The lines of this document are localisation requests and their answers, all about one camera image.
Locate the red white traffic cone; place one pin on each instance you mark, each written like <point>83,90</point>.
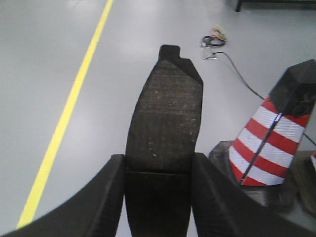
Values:
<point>258,161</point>

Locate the grey brake pad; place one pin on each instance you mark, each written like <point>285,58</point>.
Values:
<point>160,145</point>

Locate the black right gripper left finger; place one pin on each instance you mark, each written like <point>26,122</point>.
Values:
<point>94,211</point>

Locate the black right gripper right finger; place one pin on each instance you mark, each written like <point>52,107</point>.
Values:
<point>222,210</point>

